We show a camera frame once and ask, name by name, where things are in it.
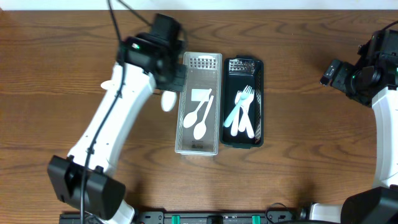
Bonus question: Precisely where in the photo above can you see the pink plastic fork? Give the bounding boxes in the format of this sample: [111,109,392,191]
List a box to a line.
[236,91,256,139]

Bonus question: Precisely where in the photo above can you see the mint green plastic fork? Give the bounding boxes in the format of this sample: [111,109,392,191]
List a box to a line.
[223,85,253,128]

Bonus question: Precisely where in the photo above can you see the white spoon gripper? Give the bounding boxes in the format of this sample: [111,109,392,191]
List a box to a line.
[100,80,115,90]

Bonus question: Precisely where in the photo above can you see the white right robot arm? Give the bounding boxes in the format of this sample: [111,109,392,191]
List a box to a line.
[320,60,397,188]

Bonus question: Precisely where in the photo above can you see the white plastic fork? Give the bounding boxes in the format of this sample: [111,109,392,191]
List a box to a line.
[230,91,241,137]

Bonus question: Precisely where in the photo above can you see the white fork in basket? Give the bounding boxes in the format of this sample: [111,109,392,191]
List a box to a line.
[238,88,256,133]

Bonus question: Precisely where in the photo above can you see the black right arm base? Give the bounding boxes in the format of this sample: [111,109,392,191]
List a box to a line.
[298,186,398,224]

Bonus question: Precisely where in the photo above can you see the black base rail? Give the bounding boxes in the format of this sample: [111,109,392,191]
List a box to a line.
[58,202,312,224]

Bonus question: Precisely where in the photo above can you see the white spoon long diagonal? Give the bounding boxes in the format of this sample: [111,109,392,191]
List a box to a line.
[183,88,212,128]

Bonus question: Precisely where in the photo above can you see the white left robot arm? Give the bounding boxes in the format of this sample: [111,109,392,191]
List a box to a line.
[47,33,187,223]

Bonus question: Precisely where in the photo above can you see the clear plastic basket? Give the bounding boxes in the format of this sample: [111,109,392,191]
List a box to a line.
[175,52,222,156]

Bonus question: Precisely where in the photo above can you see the dark green plastic basket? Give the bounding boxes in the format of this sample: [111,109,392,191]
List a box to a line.
[220,55,265,149]

